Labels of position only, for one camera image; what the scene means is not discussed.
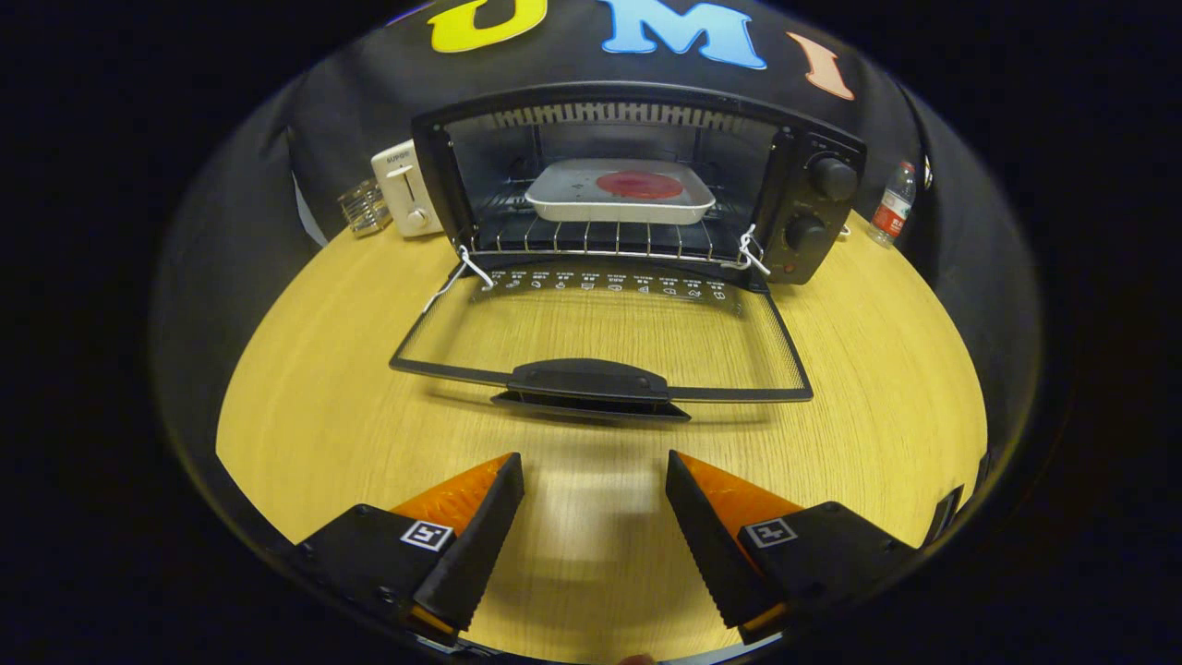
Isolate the plastic water bottle red label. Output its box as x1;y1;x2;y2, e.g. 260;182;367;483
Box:
868;162;918;248

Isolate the white pop-up toaster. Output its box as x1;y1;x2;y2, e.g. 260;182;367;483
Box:
370;139;444;239

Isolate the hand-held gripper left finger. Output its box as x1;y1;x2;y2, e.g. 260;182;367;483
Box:
295;453;525;643

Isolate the wire oven rack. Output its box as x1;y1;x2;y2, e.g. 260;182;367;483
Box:
462;217;754;264

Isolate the small wire basket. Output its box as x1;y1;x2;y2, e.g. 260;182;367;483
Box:
337;178;393;237

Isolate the black backdrop cloth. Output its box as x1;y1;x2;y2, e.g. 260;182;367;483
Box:
152;0;1044;463

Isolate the white rectangular food tray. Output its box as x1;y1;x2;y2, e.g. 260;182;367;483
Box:
524;158;717;225

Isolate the black toaster oven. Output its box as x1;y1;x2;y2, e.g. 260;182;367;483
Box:
390;81;867;422

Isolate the raw red meat slice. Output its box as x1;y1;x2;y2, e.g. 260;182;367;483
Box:
596;170;685;200

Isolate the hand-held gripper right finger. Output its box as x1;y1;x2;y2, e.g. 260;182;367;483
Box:
665;450;920;646

